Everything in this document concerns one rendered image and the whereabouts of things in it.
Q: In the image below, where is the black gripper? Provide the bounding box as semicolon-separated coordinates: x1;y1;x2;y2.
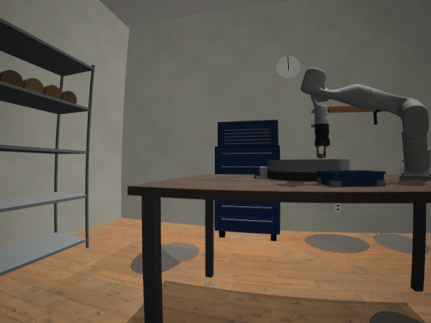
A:
311;115;330;158

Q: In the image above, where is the blue crate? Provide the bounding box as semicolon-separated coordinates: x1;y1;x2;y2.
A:
317;171;386;187

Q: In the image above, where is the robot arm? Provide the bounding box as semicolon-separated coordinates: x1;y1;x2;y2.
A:
300;68;430;174

